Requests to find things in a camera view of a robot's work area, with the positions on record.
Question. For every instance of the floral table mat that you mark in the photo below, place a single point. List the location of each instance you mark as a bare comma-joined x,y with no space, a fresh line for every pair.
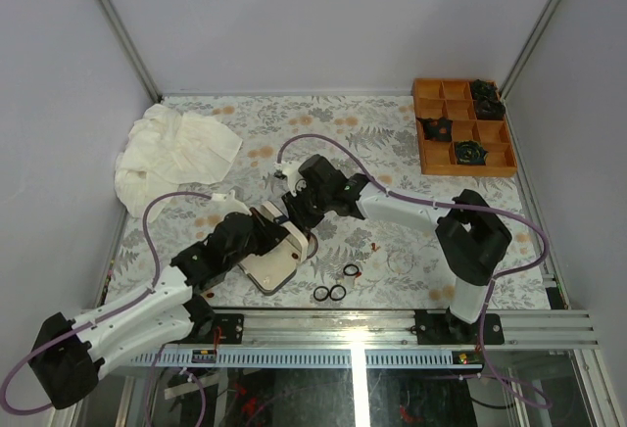
377,133

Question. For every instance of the aluminium rail frame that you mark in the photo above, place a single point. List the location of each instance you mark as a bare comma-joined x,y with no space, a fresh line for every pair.
417,338

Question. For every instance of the white crumpled cloth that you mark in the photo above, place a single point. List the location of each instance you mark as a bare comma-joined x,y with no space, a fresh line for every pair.
166,149

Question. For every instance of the orange divided tray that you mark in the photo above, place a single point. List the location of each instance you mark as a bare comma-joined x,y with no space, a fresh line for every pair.
451,98

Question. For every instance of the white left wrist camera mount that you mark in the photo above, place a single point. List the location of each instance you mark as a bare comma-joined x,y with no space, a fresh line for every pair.
226,203

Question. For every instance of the dark fabric flower orange dots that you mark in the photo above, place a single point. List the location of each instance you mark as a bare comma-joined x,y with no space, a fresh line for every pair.
439,130

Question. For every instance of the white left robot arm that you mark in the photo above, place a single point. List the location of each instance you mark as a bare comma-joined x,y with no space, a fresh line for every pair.
74,354

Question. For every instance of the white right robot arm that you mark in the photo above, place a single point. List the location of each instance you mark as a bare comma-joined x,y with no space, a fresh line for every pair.
472,240

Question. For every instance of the dark green fabric flower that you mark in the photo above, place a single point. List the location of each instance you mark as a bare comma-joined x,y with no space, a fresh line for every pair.
470,153

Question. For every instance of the cream and navy jewelry box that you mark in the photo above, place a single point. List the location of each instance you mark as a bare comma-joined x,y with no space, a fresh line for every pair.
277,264

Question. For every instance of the silver wire bangle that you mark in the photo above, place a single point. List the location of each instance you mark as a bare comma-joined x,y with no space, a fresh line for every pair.
400,261

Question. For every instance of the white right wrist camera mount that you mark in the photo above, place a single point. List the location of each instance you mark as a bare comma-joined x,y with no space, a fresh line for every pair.
289,172

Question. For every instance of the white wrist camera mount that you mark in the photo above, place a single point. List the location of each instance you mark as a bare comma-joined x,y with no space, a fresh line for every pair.
226,203
289,172

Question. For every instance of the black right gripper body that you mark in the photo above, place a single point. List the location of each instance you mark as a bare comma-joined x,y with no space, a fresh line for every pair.
308,206

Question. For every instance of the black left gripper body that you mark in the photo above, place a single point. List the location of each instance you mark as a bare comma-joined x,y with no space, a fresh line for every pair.
263,240

